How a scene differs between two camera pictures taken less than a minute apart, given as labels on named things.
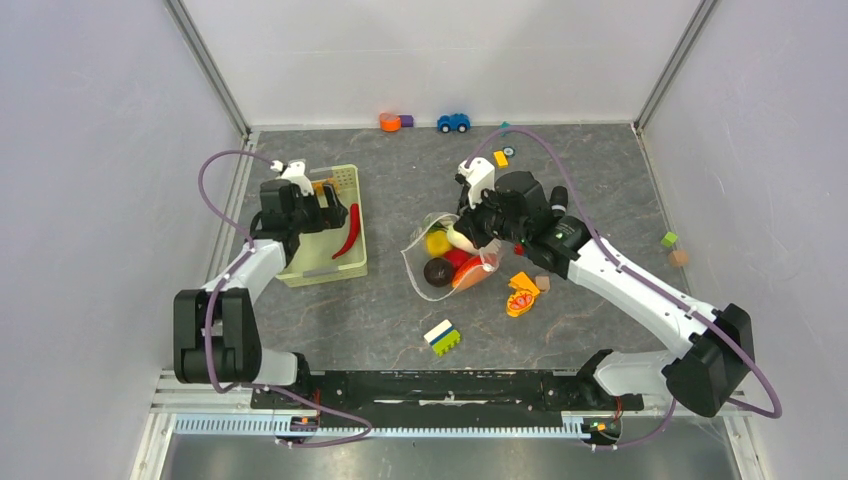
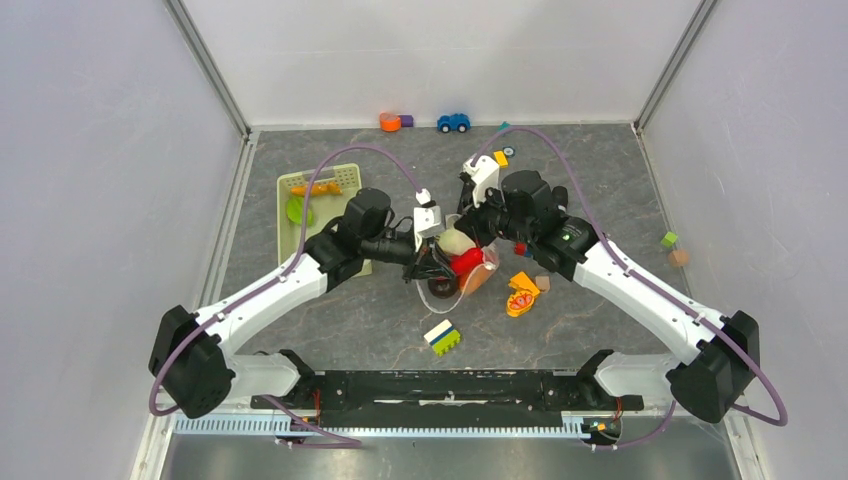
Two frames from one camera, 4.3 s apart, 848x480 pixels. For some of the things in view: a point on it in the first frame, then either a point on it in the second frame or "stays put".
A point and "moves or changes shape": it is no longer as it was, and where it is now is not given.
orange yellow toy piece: (523, 299) stays put
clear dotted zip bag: (440, 262) moves or changes shape
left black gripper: (328, 217) → (427, 266)
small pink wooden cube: (543, 283) stays put
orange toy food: (318, 186) stays put
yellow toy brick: (501, 159) stays put
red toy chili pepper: (354, 229) moves or changes shape
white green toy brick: (443, 338) stays put
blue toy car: (455, 121) stays put
